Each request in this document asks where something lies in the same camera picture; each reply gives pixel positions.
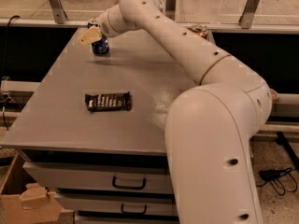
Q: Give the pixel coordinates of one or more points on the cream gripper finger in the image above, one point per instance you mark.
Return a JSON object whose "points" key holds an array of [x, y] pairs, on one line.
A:
{"points": [[91, 35]]}

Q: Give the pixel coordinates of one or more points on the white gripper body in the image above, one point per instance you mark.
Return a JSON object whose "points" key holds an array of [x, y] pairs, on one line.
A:
{"points": [[104, 24]]}

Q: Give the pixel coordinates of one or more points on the blue pepsi can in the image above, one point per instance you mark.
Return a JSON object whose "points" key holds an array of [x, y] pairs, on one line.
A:
{"points": [[99, 47]]}

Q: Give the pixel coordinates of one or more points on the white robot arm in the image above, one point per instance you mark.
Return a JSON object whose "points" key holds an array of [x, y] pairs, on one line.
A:
{"points": [[208, 127]]}

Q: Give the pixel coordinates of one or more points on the gold crumpled soda can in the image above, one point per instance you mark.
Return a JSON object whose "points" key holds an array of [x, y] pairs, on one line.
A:
{"points": [[199, 30]]}

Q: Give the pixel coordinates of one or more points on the black snack bar wrapper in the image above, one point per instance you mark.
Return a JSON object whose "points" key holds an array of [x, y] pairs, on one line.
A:
{"points": [[108, 102]]}

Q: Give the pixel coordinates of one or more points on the grey drawer cabinet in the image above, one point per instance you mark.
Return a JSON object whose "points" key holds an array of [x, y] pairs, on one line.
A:
{"points": [[94, 128]]}

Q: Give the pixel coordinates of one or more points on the top grey drawer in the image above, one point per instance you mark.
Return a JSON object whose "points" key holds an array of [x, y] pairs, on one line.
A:
{"points": [[96, 177]]}

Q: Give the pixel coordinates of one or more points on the grey drawer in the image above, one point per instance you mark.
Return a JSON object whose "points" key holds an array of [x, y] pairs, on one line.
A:
{"points": [[111, 203], [84, 217], [96, 177]]}

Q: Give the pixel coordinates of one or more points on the middle grey drawer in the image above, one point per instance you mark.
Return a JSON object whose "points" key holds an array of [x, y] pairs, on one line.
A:
{"points": [[111, 203]]}

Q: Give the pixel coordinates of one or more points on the brown cardboard box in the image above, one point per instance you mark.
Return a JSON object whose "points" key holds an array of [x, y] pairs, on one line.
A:
{"points": [[24, 200]]}

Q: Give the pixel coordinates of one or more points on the bottom grey drawer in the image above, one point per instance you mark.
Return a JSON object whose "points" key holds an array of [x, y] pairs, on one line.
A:
{"points": [[84, 217]]}

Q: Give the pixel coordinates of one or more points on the left metal railing bracket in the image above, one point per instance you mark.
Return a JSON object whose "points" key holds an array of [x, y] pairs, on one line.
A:
{"points": [[58, 11]]}

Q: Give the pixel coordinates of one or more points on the metal railing bracket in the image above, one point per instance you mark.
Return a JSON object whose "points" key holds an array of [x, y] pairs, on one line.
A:
{"points": [[170, 8], [58, 11], [247, 17]]}

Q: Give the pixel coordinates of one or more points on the middle metal railing bracket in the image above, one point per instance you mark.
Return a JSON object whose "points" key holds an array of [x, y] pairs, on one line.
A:
{"points": [[170, 8]]}

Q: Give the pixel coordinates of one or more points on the right metal railing bracket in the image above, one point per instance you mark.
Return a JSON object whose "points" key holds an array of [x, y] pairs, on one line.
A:
{"points": [[247, 17]]}

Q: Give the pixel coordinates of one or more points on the black top drawer handle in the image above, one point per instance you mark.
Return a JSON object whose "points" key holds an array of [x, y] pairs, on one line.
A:
{"points": [[131, 184]]}

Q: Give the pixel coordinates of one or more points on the black drawer handle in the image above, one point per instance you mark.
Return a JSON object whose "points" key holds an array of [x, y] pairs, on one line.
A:
{"points": [[131, 184], [134, 209]]}

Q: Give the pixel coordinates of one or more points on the black middle drawer handle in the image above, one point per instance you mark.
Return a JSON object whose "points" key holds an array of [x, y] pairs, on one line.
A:
{"points": [[134, 209]]}

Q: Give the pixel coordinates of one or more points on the black power adapter with cable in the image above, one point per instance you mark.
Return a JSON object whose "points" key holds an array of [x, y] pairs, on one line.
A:
{"points": [[273, 178]]}

